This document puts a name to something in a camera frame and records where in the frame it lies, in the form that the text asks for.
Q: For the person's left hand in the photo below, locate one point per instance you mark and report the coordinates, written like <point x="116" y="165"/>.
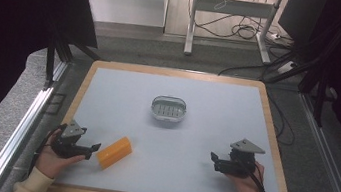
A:
<point x="53" y="160"/>

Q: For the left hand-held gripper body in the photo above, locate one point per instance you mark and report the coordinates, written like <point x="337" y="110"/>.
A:
<point x="68" y="142"/>

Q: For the black metal stand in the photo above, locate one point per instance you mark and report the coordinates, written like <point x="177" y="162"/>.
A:
<point x="317" y="69"/>
<point x="60" y="53"/>

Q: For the orange soap bar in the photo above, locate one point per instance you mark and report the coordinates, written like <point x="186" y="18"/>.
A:
<point x="114" y="152"/>

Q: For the white power strip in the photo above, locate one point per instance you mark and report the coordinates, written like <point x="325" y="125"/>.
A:
<point x="286" y="67"/>

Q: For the grey soap dish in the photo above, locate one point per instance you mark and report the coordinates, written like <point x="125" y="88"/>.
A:
<point x="168" y="108"/>

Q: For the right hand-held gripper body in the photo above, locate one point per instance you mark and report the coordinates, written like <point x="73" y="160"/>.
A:
<point x="239" y="161"/>

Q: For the person's right hand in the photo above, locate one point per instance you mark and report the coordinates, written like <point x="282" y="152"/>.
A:
<point x="248" y="184"/>

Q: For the white desk frame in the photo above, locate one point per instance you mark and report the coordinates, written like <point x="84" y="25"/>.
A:
<point x="231" y="17"/>

